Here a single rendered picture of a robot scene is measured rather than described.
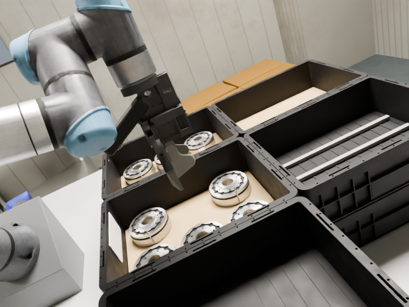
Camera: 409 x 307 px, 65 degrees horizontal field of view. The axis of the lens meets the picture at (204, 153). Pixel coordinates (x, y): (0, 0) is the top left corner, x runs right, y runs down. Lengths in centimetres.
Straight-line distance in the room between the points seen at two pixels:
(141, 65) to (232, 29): 288
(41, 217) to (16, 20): 239
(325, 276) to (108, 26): 54
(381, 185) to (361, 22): 300
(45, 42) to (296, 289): 56
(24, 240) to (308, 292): 70
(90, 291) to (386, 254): 75
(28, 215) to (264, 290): 69
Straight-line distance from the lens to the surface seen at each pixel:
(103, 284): 63
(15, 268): 97
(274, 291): 61
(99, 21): 55
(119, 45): 54
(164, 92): 57
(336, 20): 346
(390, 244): 82
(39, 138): 47
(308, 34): 329
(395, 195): 76
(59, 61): 52
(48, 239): 100
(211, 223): 72
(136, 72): 54
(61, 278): 100
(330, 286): 60
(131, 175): 105
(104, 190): 89
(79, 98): 48
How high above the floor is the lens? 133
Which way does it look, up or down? 29 degrees down
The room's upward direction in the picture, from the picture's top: 23 degrees counter-clockwise
